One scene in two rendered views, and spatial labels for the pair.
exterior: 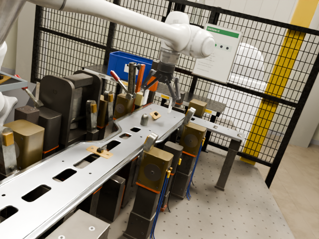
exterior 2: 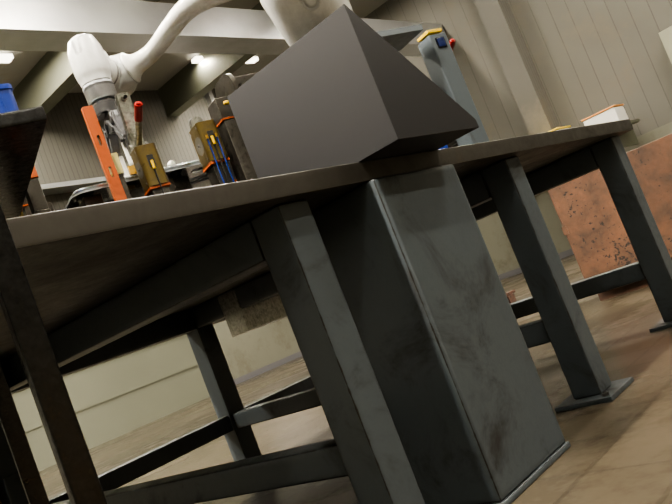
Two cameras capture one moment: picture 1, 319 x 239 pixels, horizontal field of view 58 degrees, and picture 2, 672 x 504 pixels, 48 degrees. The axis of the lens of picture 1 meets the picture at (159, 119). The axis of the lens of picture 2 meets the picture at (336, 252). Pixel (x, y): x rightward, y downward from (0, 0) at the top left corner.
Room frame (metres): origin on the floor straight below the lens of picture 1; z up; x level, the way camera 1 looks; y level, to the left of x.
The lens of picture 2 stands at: (2.53, 1.83, 0.45)
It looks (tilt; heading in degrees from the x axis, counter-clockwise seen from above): 4 degrees up; 223
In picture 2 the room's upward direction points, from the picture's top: 21 degrees counter-clockwise
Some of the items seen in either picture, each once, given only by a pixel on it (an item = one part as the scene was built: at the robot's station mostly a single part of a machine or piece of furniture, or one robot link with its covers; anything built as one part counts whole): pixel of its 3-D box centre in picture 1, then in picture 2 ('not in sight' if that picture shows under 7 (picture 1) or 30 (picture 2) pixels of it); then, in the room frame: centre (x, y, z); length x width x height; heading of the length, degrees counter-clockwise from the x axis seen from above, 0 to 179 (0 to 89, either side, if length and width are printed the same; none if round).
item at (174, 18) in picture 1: (176, 31); (90, 62); (1.27, 0.02, 1.40); 0.13 x 0.11 x 0.16; 35
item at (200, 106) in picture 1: (190, 132); not in sight; (1.50, -0.18, 0.88); 0.08 x 0.08 x 0.36; 73
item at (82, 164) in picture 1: (78, 204); not in sight; (0.75, 0.19, 0.84); 0.12 x 0.05 x 0.29; 73
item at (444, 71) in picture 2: not in sight; (457, 102); (0.46, 0.63, 0.92); 0.08 x 0.08 x 0.44; 73
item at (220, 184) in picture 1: (228, 162); not in sight; (1.31, -0.38, 0.84); 0.05 x 0.05 x 0.29; 73
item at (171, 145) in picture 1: (168, 178); not in sight; (1.03, -0.09, 0.84); 0.10 x 0.05 x 0.29; 73
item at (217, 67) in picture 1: (216, 53); not in sight; (1.77, -0.24, 1.30); 0.23 x 0.02 x 0.31; 73
